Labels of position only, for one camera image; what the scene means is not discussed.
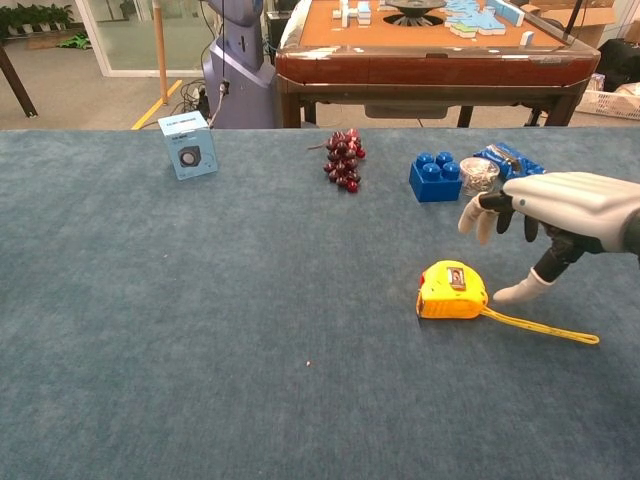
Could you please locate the dark slanted table leg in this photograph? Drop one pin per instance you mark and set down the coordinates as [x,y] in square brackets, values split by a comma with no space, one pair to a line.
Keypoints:
[17,82]

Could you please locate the blue plastic package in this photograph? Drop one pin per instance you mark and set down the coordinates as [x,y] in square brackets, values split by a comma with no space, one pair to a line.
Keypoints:
[515,160]

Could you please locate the pile of blue mahjong tiles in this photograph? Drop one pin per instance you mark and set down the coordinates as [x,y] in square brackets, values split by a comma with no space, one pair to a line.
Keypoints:
[475,17]

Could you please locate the brown mahjong table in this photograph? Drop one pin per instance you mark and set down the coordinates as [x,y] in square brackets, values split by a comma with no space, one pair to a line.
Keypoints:
[430,65]

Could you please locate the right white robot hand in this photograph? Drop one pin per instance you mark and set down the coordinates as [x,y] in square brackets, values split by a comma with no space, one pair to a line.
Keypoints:
[570,200]

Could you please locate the single white-blue mahjong tile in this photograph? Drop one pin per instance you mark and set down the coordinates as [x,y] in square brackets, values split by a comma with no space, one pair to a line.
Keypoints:
[527,38]

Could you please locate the row of potted plants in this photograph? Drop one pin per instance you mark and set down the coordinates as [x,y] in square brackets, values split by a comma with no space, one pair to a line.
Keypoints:
[35,17]

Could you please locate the light blue speaker box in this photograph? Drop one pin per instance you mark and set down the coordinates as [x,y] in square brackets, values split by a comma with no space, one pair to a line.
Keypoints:
[189,147]

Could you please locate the blue toy building block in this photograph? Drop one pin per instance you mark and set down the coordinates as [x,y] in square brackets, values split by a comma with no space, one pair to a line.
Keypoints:
[434,180]

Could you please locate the stack of white-blue mahjong tiles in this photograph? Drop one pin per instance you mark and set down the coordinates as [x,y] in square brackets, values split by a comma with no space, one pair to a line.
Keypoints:
[352,12]

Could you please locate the blue carpet table cover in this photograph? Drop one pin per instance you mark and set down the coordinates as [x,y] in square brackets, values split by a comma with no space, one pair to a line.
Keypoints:
[200,325]

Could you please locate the white-framed glass partition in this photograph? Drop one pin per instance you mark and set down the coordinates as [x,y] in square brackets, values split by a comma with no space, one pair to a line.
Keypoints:
[130,72]

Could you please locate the cardboard box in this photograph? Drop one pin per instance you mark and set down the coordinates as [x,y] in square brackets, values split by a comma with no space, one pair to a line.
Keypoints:
[600,15]

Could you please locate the clear tub of clips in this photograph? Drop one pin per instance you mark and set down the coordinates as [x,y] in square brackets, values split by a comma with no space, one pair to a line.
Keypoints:
[479,175]

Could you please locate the wooden pole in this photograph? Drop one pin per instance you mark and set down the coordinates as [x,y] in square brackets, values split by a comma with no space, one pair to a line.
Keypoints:
[160,50]

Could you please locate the purple-blue robot base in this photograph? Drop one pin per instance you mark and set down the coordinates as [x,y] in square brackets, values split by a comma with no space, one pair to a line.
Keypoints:
[240,75]

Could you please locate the black mahjong table centre dial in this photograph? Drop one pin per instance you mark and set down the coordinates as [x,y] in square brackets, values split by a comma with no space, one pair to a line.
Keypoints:
[415,10]

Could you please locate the yellow tape measure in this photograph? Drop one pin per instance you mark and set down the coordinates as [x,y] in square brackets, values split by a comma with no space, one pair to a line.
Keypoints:
[450,295]

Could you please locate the green item on floor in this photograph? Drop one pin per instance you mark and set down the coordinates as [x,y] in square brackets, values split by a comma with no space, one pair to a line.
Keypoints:
[75,41]

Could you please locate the white mesh basket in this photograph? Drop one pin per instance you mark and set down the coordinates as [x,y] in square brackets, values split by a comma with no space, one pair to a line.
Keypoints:
[607,105]

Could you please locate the black bag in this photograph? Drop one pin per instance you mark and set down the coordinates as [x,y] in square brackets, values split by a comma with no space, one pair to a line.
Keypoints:
[620,62]

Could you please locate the dark red grape bunch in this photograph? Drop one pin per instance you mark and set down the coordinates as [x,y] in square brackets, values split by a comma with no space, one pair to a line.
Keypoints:
[344,160]

